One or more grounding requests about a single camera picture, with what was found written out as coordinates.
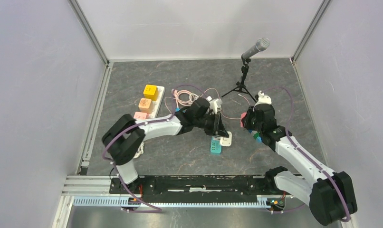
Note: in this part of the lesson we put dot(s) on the pink cube plug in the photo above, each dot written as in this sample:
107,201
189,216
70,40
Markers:
140,115

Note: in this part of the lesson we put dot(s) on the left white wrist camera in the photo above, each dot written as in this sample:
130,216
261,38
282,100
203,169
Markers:
215,104

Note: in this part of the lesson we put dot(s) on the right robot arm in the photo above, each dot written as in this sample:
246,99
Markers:
329,195

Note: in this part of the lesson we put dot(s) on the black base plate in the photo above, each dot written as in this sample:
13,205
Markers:
197,188

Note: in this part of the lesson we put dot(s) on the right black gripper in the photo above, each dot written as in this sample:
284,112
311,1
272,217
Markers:
245,120

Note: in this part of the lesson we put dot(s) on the yellow cube plug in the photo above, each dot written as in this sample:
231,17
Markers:
151,92

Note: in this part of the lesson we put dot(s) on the blue white green block stack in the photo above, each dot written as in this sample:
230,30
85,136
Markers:
255,135

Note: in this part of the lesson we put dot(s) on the orange cube plug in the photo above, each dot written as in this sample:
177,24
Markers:
146,105

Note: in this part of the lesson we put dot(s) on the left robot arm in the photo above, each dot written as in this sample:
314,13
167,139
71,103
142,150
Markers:
124,138

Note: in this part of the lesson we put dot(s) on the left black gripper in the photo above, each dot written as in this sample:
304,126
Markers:
217,128

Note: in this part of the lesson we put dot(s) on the white plug adapter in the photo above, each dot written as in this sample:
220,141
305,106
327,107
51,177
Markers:
226,141

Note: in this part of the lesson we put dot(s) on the grey microphone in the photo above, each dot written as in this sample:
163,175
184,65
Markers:
261,45

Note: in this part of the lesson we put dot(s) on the pink plug adapter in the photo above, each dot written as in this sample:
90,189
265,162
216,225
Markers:
241,119

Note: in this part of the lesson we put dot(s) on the white power strip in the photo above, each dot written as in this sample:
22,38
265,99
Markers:
157,104

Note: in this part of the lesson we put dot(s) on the black tripod stand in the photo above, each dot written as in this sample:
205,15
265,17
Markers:
240,85

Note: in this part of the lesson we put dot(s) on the teal power strip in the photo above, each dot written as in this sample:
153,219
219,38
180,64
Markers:
215,146

